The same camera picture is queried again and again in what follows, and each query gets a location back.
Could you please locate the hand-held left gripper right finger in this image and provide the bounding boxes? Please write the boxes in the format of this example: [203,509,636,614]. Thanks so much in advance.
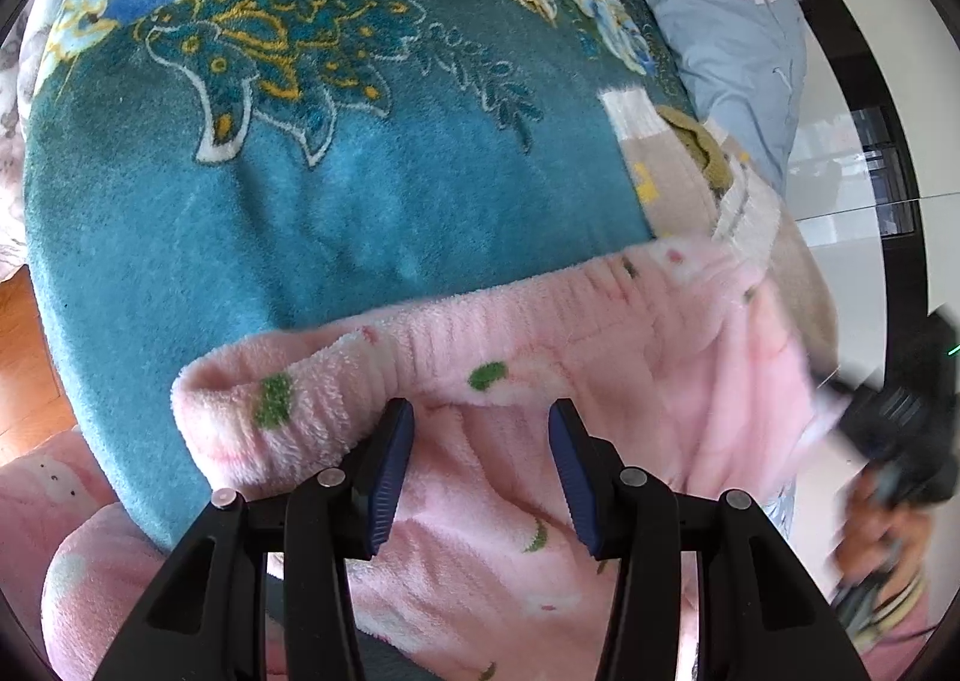
[547,398,875,681]

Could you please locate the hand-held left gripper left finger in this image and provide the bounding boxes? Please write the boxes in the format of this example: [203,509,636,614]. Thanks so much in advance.
[94,397,416,681]

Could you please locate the pink fleece pants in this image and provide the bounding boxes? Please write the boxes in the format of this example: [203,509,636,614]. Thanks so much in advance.
[171,237,871,681]

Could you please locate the person's right hand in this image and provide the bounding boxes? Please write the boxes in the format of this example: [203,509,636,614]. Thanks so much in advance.
[838,467,935,599]

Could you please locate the white wardrobe with black stripe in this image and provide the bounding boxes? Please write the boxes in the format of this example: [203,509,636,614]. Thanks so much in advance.
[780,0,960,382]

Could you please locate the teal floral blanket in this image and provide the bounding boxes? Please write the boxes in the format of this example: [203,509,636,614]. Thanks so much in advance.
[19,0,698,554]

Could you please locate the cream fleece garment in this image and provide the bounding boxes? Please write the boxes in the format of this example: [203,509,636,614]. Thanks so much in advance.
[600,88,841,382]

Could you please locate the person's pink pyjamas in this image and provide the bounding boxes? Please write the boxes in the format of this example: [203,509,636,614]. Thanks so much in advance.
[0,426,173,681]

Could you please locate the light blue flower pillow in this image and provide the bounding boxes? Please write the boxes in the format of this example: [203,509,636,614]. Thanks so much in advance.
[613,0,809,198]

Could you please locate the white patterned bedsheet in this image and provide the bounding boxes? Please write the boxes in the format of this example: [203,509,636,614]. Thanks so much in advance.
[0,0,53,284]

